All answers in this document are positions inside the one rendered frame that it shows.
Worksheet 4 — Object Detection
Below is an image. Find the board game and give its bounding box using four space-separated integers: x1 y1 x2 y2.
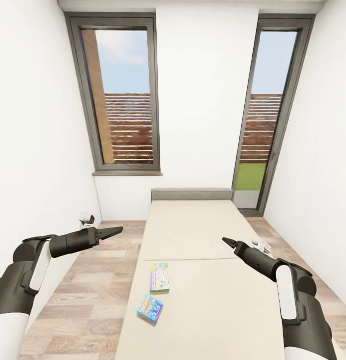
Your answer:
137 294 164 323
150 263 170 293

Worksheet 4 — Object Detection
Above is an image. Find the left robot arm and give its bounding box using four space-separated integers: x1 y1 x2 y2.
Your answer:
0 212 123 360

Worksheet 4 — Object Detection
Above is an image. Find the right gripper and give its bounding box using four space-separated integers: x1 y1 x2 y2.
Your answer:
222 237 267 272

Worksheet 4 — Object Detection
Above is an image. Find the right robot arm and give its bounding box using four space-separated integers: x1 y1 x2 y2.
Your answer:
222 237 338 360

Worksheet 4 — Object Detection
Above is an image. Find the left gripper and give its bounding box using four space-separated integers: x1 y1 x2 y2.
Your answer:
66 226 123 254

